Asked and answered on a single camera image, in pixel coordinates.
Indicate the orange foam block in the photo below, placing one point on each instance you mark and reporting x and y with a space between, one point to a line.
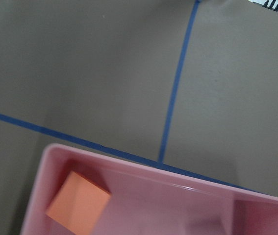
78 204

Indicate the pink plastic bin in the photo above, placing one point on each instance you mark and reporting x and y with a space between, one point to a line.
146 200

